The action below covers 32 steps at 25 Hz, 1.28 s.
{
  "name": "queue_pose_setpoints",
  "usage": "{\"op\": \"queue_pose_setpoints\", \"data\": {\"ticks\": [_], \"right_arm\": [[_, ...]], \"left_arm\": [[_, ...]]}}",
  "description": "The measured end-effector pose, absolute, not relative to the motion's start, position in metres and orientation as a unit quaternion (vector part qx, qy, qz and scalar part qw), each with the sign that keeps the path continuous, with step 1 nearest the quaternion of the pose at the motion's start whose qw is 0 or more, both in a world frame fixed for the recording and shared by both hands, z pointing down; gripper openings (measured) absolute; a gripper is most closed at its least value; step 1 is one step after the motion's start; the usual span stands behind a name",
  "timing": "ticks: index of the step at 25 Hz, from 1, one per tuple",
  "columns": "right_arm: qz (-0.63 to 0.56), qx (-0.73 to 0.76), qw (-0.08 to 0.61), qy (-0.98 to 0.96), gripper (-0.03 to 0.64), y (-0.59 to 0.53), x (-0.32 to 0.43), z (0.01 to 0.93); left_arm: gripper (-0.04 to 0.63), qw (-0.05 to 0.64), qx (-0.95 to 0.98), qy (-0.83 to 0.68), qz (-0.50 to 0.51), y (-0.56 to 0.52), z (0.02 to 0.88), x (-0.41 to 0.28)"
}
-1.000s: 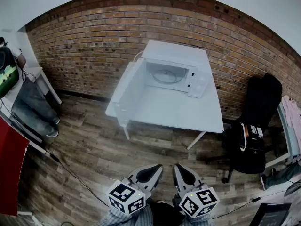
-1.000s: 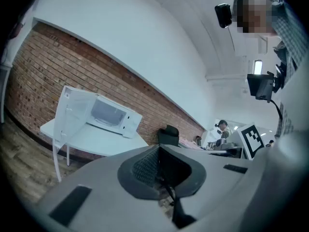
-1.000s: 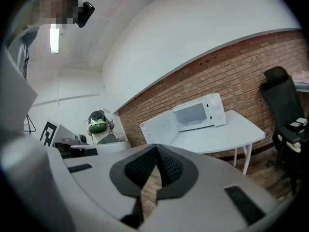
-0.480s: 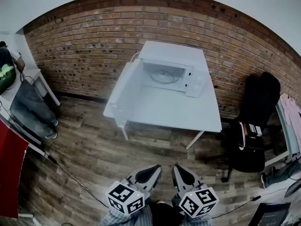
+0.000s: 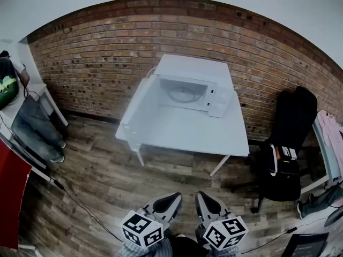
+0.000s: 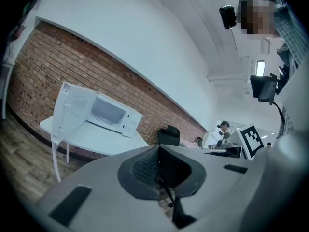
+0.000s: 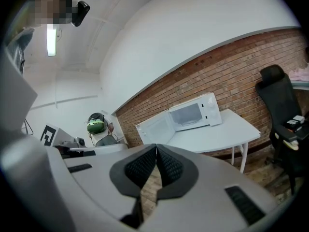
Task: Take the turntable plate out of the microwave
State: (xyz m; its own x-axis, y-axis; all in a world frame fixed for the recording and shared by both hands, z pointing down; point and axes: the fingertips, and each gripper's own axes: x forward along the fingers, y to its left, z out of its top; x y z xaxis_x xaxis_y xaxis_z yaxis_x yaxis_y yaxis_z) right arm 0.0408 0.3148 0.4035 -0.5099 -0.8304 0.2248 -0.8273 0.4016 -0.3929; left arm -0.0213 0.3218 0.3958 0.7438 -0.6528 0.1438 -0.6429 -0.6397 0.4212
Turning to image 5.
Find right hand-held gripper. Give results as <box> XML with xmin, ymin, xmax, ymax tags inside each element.
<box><xmin>195</xmin><ymin>191</ymin><xmax>248</xmax><ymax>251</ymax></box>

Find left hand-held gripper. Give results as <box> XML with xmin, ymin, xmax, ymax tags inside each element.
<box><xmin>122</xmin><ymin>192</ymin><xmax>184</xmax><ymax>248</ymax></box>

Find round glass turntable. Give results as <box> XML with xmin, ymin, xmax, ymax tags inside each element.
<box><xmin>167</xmin><ymin>85</ymin><xmax>202</xmax><ymax>104</ymax></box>

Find person's right forearm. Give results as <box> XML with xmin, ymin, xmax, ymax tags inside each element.
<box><xmin>206</xmin><ymin>246</ymin><xmax>241</xmax><ymax>257</ymax></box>

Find person's dark trousers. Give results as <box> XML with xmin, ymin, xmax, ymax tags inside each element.
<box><xmin>168</xmin><ymin>236</ymin><xmax>207</xmax><ymax>257</ymax></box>

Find white square table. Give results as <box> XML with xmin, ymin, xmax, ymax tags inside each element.
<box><xmin>115</xmin><ymin>77</ymin><xmax>250</xmax><ymax>177</ymax></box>

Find black bag with white label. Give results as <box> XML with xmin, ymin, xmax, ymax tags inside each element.
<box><xmin>264</xmin><ymin>143</ymin><xmax>301</xmax><ymax>201</ymax></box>

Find white microwave door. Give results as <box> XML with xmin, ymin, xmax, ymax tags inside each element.
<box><xmin>127</xmin><ymin>74</ymin><xmax>159</xmax><ymax>153</ymax></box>

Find black laptop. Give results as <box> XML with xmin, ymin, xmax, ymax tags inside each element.
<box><xmin>280</xmin><ymin>232</ymin><xmax>330</xmax><ymax>257</ymax></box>

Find black office chair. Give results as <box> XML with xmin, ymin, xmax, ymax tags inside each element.
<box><xmin>230</xmin><ymin>86</ymin><xmax>319</xmax><ymax>214</ymax></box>

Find white microwave oven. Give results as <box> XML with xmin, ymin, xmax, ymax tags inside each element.
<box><xmin>153</xmin><ymin>54</ymin><xmax>233</xmax><ymax>119</ymax></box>

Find pink garment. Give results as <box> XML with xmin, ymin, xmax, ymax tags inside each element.
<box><xmin>318</xmin><ymin>110</ymin><xmax>343</xmax><ymax>177</ymax></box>

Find red panel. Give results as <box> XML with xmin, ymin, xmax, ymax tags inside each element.
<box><xmin>0</xmin><ymin>137</ymin><xmax>33</xmax><ymax>251</ymax></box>

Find black floor cable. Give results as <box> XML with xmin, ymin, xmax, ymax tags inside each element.
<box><xmin>49</xmin><ymin>179</ymin><xmax>124</xmax><ymax>243</ymax></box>

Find white power cord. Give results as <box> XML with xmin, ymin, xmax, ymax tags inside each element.
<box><xmin>146</xmin><ymin>66</ymin><xmax>159</xmax><ymax>81</ymax></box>

